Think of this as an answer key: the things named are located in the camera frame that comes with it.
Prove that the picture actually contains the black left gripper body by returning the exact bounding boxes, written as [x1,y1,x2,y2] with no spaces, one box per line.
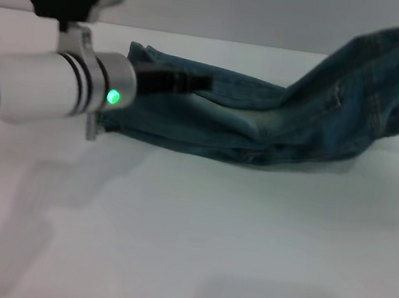
[129,59,182,100]

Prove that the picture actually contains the blue denim shorts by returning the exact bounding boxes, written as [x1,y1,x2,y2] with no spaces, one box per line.
[96,0,399,188]

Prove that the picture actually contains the silver left arm cable connector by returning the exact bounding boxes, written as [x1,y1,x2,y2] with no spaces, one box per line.
[83,110,109,144]

